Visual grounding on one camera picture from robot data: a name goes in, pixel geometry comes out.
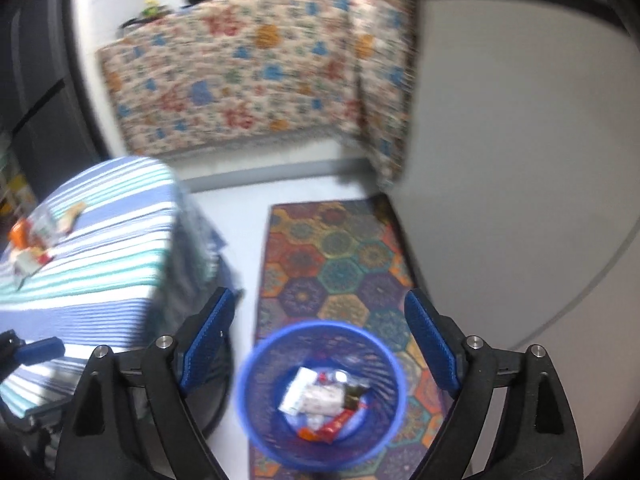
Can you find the striped tablecloth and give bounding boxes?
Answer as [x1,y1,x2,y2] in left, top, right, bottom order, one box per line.
[0,156,242,461]

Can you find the large printed blanket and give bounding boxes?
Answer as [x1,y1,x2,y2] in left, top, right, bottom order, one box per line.
[97,0,367,157]

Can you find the red snack wrapper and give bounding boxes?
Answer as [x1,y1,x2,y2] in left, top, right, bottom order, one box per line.
[320,407,359,444]

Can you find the beige carton red cap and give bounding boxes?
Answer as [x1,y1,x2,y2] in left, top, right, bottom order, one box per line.
[305,382,347,417]

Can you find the gold foil wrapper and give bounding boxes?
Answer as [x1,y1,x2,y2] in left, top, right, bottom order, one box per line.
[342,382,371,409]

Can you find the blue plastic basket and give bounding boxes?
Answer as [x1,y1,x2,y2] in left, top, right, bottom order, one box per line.
[237,321,405,472]

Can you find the clear plastic box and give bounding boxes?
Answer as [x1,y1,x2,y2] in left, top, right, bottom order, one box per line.
[29,209,67,249]

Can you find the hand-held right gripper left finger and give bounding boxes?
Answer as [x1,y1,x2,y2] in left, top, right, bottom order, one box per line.
[54,287,237,480]

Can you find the dark grey refrigerator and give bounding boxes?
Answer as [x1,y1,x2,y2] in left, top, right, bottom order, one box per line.
[0,0,103,173]

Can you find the patterned floor mat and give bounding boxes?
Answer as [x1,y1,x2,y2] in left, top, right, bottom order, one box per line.
[249,200,452,480]

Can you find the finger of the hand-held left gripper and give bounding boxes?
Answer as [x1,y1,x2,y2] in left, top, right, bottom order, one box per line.
[0,331,66,382]

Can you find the white green milk carton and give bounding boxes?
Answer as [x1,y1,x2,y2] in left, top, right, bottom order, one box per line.
[279,366,319,415]

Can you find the crushed orange can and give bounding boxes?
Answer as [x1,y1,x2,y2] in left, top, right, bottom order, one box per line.
[9,219,32,252]

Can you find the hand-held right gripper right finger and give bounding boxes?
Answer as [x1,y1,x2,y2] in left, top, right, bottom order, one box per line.
[404,290,586,480]

